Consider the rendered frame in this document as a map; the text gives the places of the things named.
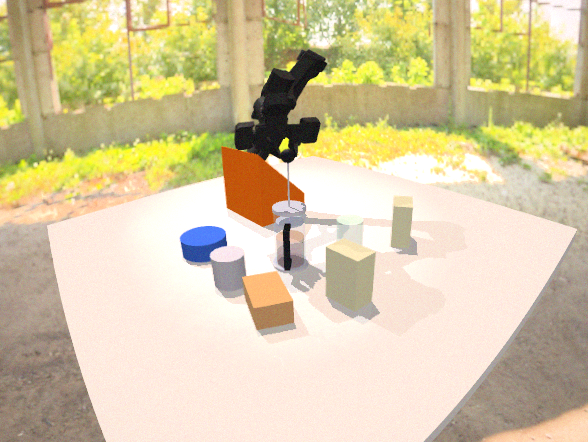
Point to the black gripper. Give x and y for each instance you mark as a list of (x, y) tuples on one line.
[(275, 127)]

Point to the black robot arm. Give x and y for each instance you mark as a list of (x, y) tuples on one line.
[(283, 88)]

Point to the glass coffee press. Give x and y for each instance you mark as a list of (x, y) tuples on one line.
[(289, 229)]

